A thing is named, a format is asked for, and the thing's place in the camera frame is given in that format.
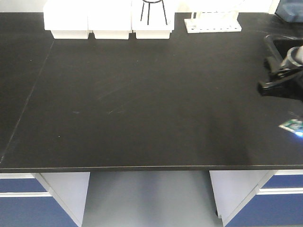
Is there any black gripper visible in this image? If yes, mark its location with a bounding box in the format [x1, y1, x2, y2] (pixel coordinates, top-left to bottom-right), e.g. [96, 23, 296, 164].
[257, 56, 303, 101]

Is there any white storage box right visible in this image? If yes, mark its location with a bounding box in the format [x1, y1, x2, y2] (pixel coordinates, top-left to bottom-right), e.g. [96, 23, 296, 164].
[132, 0, 175, 39]

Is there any white storage box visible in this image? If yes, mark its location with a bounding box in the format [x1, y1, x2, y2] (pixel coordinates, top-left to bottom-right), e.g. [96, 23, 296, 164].
[88, 0, 132, 40]
[132, 0, 175, 39]
[43, 0, 89, 39]

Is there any white storage box middle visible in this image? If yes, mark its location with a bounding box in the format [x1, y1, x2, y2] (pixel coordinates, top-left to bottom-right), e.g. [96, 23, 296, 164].
[88, 0, 132, 40]

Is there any white storage box left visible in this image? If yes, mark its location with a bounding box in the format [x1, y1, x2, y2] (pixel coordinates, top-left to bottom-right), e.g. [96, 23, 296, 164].
[43, 0, 89, 39]

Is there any black lab sink basin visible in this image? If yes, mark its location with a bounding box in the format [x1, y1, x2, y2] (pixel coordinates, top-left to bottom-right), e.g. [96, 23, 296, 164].
[264, 35, 303, 70]

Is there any green circuit board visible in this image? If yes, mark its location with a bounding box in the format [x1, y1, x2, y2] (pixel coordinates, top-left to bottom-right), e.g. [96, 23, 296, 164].
[279, 119, 303, 137]

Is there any blue cloth bag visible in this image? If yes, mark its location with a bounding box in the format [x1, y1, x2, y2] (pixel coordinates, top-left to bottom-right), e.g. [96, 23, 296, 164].
[275, 0, 303, 23]

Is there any white test tube rack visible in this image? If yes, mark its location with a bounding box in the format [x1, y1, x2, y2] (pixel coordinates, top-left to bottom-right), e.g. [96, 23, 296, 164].
[184, 0, 244, 34]

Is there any blue cabinet right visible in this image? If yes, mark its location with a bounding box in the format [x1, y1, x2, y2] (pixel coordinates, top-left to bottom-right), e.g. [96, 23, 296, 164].
[209, 170, 303, 227]

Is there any blue cabinet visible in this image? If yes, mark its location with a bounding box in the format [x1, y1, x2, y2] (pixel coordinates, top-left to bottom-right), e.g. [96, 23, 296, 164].
[0, 172, 90, 227]
[209, 170, 303, 227]

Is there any blue cabinet left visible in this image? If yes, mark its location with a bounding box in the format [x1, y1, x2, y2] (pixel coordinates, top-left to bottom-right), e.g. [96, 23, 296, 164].
[0, 172, 90, 227]

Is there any black wire tripod stand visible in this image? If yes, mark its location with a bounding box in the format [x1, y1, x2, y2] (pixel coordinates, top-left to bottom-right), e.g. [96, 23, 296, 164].
[140, 0, 168, 26]

